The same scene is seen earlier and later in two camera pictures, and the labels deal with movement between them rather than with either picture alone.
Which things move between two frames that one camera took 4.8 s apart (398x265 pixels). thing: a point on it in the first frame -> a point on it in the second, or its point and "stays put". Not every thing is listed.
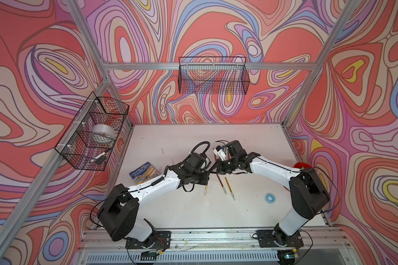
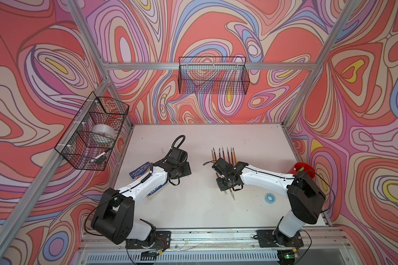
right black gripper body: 225,166 -> 224,184
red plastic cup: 299,164 stays put
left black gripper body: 200,178 -> 183,170
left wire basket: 90,138 stays put
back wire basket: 213,75 stays put
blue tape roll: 270,198 stays put
